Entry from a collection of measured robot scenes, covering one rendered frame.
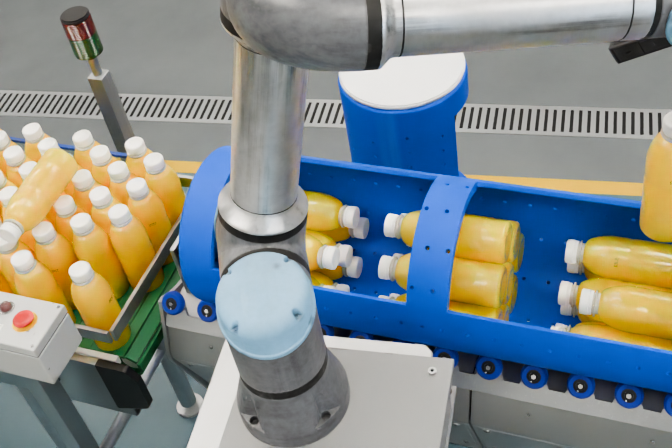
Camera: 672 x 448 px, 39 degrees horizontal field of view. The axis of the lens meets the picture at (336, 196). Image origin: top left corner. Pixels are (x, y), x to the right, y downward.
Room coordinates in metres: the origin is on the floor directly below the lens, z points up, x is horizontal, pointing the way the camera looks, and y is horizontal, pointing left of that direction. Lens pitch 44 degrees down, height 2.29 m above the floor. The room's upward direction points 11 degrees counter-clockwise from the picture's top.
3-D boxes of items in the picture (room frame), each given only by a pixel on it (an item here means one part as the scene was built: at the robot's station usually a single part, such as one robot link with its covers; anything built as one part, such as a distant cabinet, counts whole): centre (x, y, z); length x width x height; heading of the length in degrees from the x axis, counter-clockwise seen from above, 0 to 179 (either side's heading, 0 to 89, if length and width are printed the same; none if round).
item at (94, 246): (1.30, 0.48, 0.99); 0.07 x 0.07 x 0.19
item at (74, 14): (1.76, 0.46, 1.18); 0.06 x 0.06 x 0.16
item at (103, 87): (1.76, 0.46, 0.55); 0.04 x 0.04 x 1.10; 63
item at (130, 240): (1.31, 0.41, 0.99); 0.07 x 0.07 x 0.19
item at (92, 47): (1.76, 0.46, 1.18); 0.06 x 0.06 x 0.05
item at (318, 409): (0.74, 0.11, 1.27); 0.15 x 0.15 x 0.10
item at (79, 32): (1.76, 0.46, 1.23); 0.06 x 0.06 x 0.04
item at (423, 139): (1.66, -0.20, 0.59); 0.28 x 0.28 x 0.88
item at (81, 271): (1.18, 0.47, 1.09); 0.04 x 0.04 x 0.02
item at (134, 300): (1.30, 0.36, 0.96); 0.40 x 0.01 x 0.03; 153
